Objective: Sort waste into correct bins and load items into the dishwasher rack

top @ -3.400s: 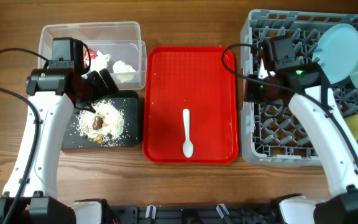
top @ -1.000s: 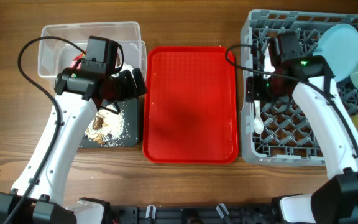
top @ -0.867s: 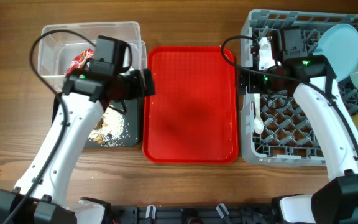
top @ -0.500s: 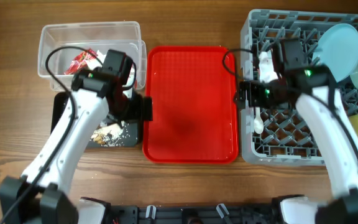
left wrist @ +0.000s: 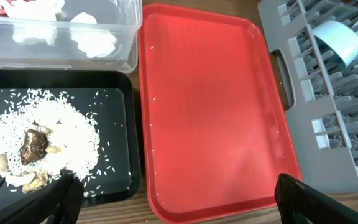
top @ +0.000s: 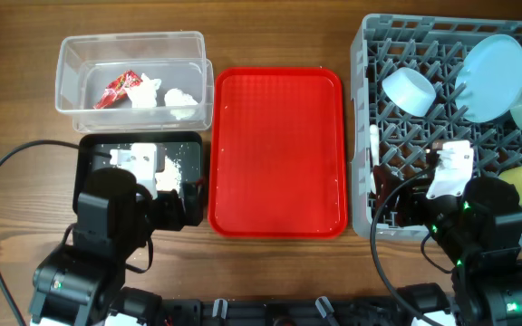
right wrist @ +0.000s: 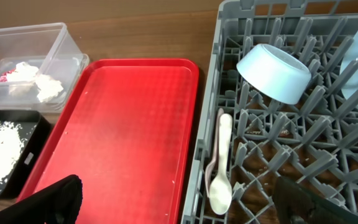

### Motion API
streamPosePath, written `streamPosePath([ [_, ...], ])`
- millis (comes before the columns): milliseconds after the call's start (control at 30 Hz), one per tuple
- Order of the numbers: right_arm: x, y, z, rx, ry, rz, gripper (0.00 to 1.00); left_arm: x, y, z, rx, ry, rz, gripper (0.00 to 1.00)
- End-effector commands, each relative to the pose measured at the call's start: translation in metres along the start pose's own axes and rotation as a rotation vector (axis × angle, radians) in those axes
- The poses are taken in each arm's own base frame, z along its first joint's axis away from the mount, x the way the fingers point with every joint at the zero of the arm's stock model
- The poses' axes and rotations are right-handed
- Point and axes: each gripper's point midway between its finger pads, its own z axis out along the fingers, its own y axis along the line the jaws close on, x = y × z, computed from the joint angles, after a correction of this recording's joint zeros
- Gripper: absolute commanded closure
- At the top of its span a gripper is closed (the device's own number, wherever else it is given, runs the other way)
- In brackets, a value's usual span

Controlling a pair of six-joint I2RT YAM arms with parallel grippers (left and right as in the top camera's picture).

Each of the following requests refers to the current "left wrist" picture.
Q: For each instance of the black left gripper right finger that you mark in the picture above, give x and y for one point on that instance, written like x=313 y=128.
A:
x=299 y=203

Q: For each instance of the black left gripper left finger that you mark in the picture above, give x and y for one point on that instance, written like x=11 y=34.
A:
x=59 y=202

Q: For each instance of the rice and food scraps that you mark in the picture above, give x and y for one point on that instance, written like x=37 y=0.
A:
x=44 y=133

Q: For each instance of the white napkin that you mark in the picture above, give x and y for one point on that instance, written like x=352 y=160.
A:
x=94 y=43

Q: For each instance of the light blue bowl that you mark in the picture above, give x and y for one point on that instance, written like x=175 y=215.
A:
x=343 y=41

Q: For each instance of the grey dishwasher rack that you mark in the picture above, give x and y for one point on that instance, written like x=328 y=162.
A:
x=323 y=94

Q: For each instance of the black food waste tray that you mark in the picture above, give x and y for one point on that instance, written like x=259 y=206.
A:
x=67 y=80

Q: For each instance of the clear plastic waste bin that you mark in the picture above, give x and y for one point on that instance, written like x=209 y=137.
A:
x=123 y=18

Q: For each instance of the red serving tray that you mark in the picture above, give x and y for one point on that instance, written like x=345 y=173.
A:
x=215 y=133

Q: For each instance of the crumpled white tissue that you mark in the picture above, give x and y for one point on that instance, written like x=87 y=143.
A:
x=34 y=11

